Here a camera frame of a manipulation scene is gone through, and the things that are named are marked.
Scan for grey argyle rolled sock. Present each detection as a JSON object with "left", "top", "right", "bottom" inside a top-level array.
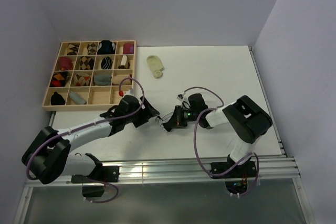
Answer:
[{"left": 87, "top": 42, "right": 98, "bottom": 55}]

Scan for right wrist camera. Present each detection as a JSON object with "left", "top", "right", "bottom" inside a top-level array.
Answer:
[{"left": 177, "top": 93, "right": 190, "bottom": 109}]

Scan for magenta purple rolled sock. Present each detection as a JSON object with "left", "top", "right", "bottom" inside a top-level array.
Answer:
[{"left": 123, "top": 42, "right": 134, "bottom": 55}]

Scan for black blue rolled sock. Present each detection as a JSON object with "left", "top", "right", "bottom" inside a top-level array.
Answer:
[{"left": 97, "top": 40, "right": 116, "bottom": 55}]

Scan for tan rolled sock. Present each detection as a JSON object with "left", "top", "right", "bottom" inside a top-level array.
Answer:
[{"left": 112, "top": 75, "right": 132, "bottom": 86}]

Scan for aluminium rail frame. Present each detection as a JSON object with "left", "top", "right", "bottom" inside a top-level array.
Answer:
[{"left": 13, "top": 111, "right": 317, "bottom": 224}]

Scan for dark brown argyle sock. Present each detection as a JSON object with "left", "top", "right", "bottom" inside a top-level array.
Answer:
[{"left": 79, "top": 56, "right": 95, "bottom": 70}]

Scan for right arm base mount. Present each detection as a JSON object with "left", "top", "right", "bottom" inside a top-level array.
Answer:
[{"left": 210, "top": 160, "right": 257, "bottom": 196}]

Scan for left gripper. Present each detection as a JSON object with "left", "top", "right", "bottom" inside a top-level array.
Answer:
[{"left": 124, "top": 96, "right": 159, "bottom": 127}]

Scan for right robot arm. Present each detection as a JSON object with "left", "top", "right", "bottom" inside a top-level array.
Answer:
[{"left": 162, "top": 93, "right": 272, "bottom": 177}]

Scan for white black striped sock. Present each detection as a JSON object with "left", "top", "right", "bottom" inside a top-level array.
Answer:
[{"left": 155, "top": 112, "right": 173, "bottom": 132}]

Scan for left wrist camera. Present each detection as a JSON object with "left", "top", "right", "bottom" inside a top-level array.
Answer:
[{"left": 118, "top": 88, "right": 134, "bottom": 98}]

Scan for black orange argyle sock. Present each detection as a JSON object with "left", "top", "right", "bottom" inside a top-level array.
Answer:
[{"left": 49, "top": 71, "right": 68, "bottom": 87}]

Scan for beige red argyle sock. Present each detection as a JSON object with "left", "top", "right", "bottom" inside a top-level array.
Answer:
[{"left": 73, "top": 73, "right": 91, "bottom": 87}]

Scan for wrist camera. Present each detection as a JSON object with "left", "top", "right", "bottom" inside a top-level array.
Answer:
[
  {"left": 177, "top": 93, "right": 190, "bottom": 109},
  {"left": 118, "top": 88, "right": 134, "bottom": 98}
]

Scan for wooden compartment sock tray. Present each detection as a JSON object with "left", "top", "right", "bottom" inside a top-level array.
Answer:
[{"left": 43, "top": 40, "right": 137, "bottom": 111}]

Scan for pale green ankle sock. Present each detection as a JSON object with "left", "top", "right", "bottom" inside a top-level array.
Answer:
[{"left": 146, "top": 55, "right": 164, "bottom": 79}]

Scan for pink rolled sock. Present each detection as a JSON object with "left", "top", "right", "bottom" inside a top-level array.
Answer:
[{"left": 58, "top": 57, "right": 73, "bottom": 71}]

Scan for brown argyle rolled sock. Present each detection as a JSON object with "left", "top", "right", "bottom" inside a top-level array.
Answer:
[{"left": 66, "top": 43, "right": 80, "bottom": 56}]

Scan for black white-striped rolled sock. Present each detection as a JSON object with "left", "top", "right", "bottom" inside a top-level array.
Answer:
[{"left": 100, "top": 56, "right": 113, "bottom": 70}]

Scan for cream brown rolled sock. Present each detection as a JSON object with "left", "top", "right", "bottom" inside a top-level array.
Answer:
[{"left": 118, "top": 55, "right": 130, "bottom": 69}]

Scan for light blue rolled sock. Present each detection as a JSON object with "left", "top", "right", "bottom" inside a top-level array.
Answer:
[{"left": 69, "top": 92, "right": 87, "bottom": 105}]

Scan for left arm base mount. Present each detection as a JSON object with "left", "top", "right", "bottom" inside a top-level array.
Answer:
[{"left": 71, "top": 166, "right": 120, "bottom": 204}]

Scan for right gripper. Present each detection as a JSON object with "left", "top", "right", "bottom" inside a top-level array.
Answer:
[{"left": 165, "top": 104, "right": 200, "bottom": 128}]

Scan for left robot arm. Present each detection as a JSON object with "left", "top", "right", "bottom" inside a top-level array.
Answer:
[{"left": 22, "top": 95, "right": 160, "bottom": 184}]

